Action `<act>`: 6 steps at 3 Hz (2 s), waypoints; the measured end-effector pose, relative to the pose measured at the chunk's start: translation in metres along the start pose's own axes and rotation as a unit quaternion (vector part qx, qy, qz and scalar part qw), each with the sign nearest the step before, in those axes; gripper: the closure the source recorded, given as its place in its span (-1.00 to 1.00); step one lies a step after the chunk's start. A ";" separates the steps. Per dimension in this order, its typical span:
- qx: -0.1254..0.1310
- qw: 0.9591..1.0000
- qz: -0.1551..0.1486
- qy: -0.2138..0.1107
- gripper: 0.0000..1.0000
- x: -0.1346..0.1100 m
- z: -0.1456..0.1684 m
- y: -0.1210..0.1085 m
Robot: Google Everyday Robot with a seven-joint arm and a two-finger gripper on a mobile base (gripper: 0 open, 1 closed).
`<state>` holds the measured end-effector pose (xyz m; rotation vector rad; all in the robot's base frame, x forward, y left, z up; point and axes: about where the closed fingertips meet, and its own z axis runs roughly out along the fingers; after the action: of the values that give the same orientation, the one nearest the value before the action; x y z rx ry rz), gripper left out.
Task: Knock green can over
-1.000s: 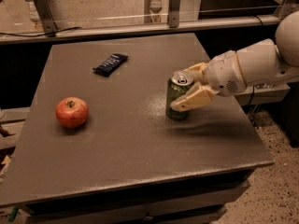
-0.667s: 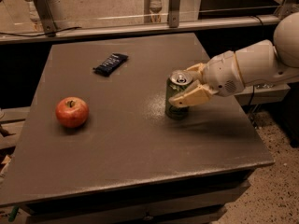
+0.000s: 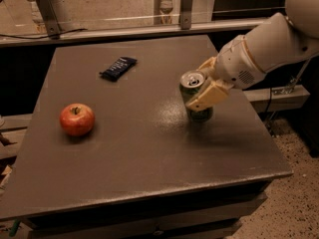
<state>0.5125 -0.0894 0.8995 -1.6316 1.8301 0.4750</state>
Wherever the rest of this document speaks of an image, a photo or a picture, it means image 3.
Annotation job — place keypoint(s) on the white pipe left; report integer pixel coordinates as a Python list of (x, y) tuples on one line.
[(61, 13)]

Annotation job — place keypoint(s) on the right metal bracket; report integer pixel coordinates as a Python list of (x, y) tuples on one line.
[(185, 14)]

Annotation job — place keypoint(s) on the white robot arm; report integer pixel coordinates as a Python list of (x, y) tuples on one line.
[(280, 40)]

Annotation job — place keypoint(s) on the green soda can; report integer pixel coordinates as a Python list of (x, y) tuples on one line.
[(189, 86)]

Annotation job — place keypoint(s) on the red apple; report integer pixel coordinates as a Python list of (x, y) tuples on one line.
[(77, 119)]

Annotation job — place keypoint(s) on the white pipe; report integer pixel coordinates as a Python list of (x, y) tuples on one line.
[(165, 9), (61, 13)]

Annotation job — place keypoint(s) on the metal bracket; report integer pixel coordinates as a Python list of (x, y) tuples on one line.
[(49, 18), (185, 14)]

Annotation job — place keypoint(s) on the white pipe centre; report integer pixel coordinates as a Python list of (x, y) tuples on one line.
[(165, 9)]

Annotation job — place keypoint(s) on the left metal bracket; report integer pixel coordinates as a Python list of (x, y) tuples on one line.
[(49, 18)]

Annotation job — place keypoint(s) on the grey table with drawer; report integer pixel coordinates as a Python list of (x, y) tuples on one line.
[(145, 170)]

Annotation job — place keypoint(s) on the dark blue snack bar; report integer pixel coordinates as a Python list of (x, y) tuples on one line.
[(118, 68)]

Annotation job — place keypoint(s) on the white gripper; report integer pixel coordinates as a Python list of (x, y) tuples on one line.
[(236, 64)]

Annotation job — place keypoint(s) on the metal railing ledge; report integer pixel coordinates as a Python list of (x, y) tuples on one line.
[(149, 32)]

